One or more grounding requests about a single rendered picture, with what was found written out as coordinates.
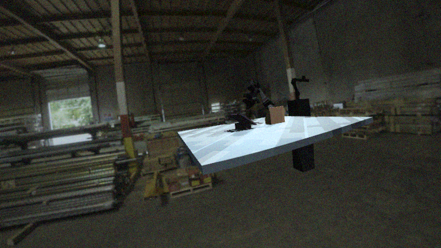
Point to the mauve switch panel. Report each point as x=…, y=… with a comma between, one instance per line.
x=244, y=122

